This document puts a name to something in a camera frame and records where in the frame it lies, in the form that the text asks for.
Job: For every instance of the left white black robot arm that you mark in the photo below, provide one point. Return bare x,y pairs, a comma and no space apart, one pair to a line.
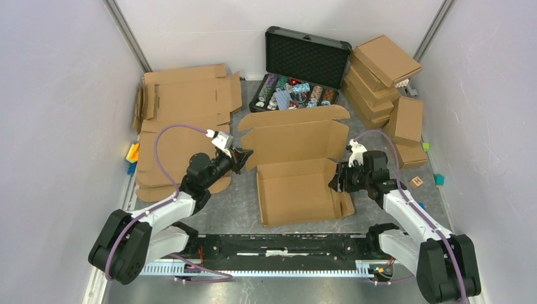
129,241

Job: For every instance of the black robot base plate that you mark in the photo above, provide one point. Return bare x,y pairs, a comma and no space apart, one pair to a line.
330,251

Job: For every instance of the wooden letter block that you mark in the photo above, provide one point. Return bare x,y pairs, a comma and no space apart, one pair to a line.
416,182

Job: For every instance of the white plastic connector piece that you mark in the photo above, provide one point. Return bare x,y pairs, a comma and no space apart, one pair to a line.
406,89

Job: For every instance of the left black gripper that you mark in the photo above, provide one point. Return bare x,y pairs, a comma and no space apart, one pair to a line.
238,159

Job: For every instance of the yellow orange toy block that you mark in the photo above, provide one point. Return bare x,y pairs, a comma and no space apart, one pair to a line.
132,155

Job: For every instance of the black poker chip case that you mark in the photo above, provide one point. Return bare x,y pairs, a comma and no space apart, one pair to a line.
303,71

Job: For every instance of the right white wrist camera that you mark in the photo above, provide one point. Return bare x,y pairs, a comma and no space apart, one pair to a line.
356,153

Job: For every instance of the flat cardboard sheet stack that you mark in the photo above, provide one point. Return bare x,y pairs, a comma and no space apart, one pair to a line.
174,108

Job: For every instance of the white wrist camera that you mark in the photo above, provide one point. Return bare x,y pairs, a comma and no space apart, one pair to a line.
221,140
356,153

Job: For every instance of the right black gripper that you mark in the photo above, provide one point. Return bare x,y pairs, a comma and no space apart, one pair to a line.
343,170

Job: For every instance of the leaning folded cardboard box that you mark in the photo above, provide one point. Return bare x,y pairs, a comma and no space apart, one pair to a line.
405,122

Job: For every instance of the stacked folded cardboard boxes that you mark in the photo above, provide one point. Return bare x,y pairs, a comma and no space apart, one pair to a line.
371,100

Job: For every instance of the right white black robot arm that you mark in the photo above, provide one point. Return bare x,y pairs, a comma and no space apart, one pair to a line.
443,263

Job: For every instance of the low folded cardboard box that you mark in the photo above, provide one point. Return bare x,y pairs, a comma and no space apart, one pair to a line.
411,156

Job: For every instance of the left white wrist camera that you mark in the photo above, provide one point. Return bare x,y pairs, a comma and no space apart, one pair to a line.
221,140

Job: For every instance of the white slotted cable duct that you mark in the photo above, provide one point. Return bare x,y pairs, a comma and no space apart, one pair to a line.
180,269

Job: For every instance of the brown cardboard box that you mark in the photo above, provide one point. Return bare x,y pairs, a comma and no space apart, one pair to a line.
295,154

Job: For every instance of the teal toy cube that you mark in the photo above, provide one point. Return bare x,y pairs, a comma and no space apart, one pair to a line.
439,179

